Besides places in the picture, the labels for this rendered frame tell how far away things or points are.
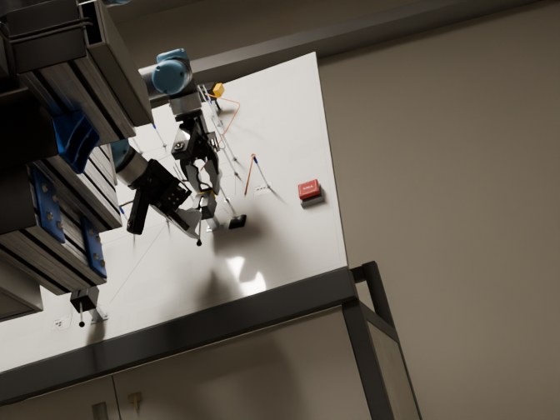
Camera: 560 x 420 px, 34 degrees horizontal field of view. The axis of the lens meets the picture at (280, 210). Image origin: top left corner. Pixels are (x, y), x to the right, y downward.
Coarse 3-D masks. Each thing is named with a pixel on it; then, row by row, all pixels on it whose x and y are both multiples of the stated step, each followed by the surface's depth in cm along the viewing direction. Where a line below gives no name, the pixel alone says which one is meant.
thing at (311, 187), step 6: (312, 180) 218; (300, 186) 218; (306, 186) 217; (312, 186) 216; (318, 186) 217; (300, 192) 216; (306, 192) 215; (312, 192) 214; (318, 192) 214; (300, 198) 215
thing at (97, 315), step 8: (88, 288) 205; (96, 288) 209; (72, 296) 205; (80, 296) 204; (88, 296) 204; (96, 296) 208; (72, 304) 205; (80, 304) 204; (88, 304) 205; (96, 304) 206; (80, 312) 203; (96, 312) 209; (96, 320) 211
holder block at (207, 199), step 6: (204, 192) 220; (210, 192) 219; (198, 198) 219; (204, 198) 218; (210, 198) 218; (192, 204) 218; (198, 204) 218; (204, 204) 216; (210, 204) 218; (216, 204) 221; (204, 210) 217; (210, 210) 217; (204, 216) 218; (210, 216) 218
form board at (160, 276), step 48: (240, 96) 272; (288, 96) 261; (144, 144) 270; (240, 144) 250; (288, 144) 241; (192, 192) 240; (240, 192) 231; (288, 192) 224; (336, 192) 216; (144, 240) 230; (192, 240) 223; (240, 240) 216; (288, 240) 209; (336, 240) 203; (144, 288) 215; (192, 288) 208; (240, 288) 202; (0, 336) 221; (48, 336) 214; (96, 336) 207
